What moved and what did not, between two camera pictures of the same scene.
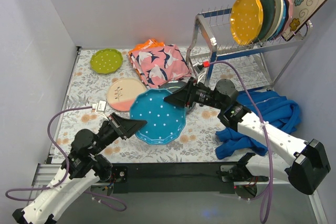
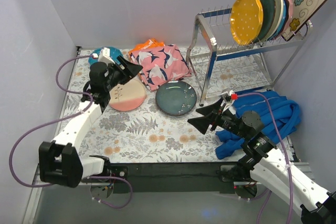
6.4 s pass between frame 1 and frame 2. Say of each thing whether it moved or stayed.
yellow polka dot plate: stayed
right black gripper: moved
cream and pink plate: stayed
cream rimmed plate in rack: stayed
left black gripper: moved
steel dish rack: stayed
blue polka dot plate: moved
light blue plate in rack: stayed
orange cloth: stayed
